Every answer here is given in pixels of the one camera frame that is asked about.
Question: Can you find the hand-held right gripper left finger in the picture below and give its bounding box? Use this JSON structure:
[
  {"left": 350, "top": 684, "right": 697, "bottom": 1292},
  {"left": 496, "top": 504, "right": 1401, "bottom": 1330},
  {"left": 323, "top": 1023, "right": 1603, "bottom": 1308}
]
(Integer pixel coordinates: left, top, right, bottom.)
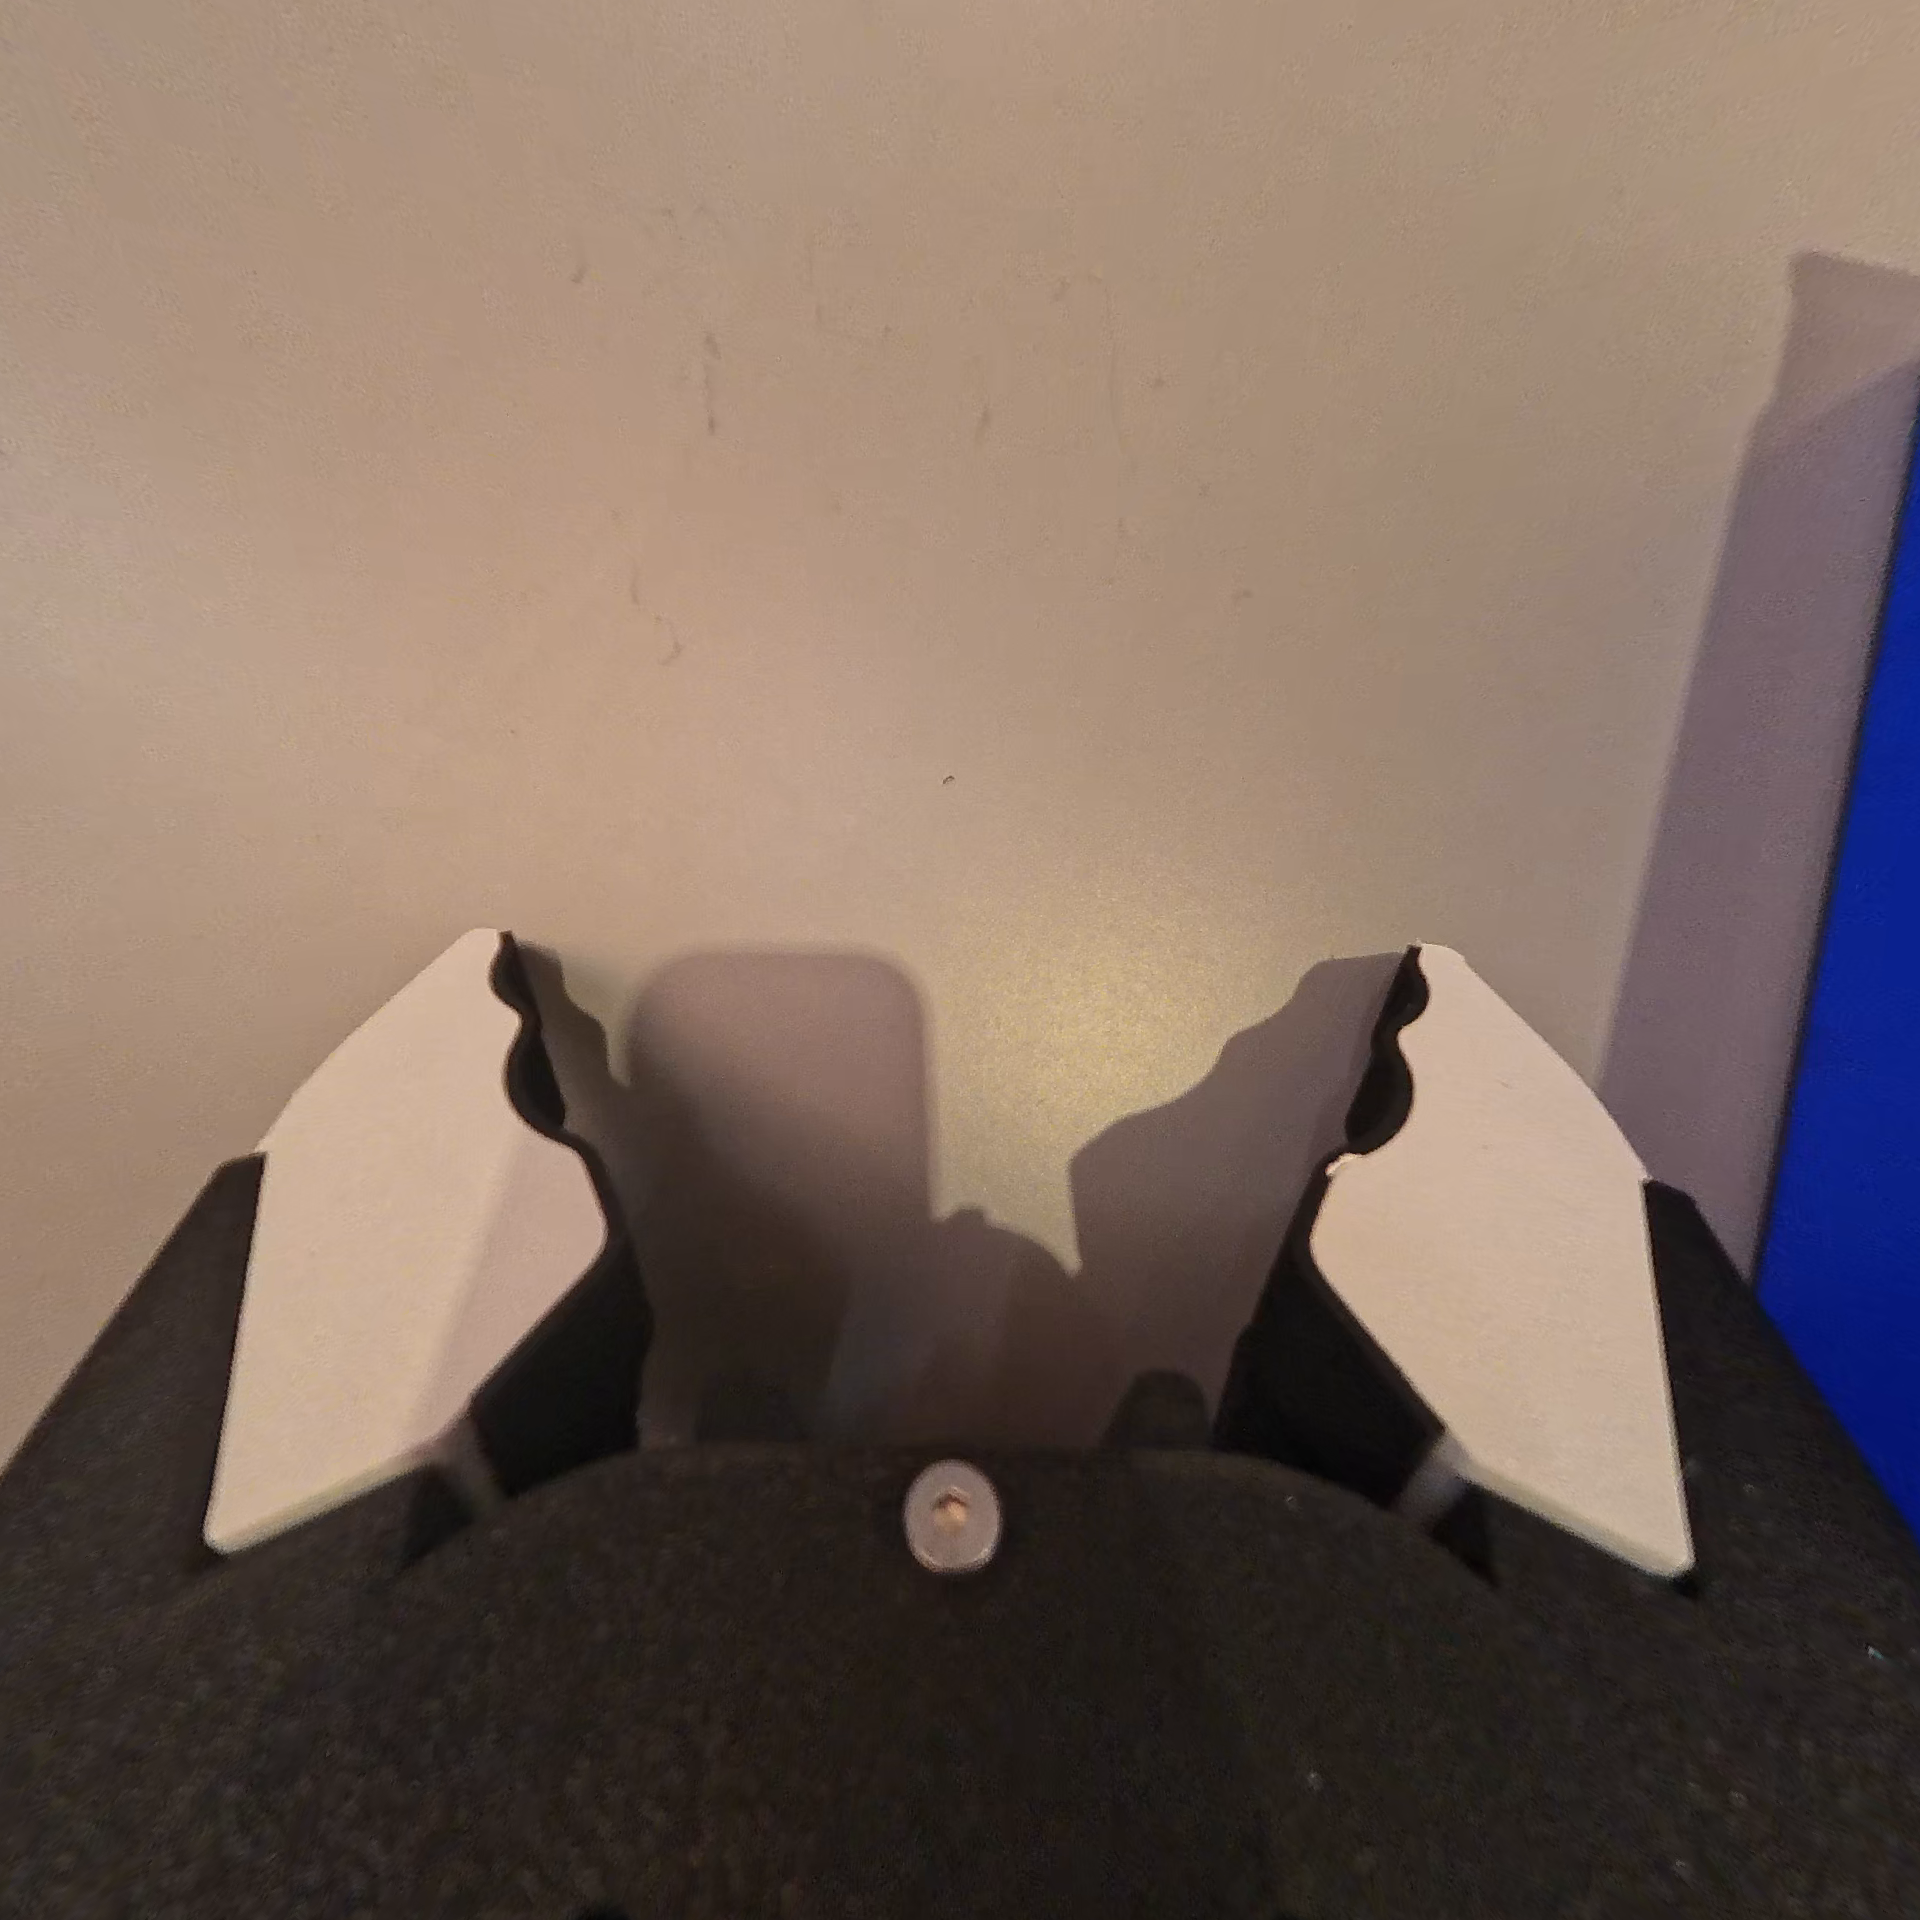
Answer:
[{"left": 199, "top": 929, "right": 657, "bottom": 1558}]

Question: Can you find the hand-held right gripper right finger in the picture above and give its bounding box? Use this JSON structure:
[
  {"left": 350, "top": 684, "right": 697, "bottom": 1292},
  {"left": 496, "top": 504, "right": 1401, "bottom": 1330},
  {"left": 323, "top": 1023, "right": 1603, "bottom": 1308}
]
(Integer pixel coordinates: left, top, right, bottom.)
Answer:
[{"left": 1213, "top": 940, "right": 1702, "bottom": 1579}]

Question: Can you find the blue plastic parts bin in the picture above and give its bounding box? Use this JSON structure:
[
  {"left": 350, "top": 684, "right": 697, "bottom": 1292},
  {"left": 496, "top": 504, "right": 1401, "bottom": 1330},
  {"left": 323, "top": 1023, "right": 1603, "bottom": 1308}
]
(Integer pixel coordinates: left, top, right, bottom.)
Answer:
[{"left": 1757, "top": 450, "right": 1920, "bottom": 1466}]

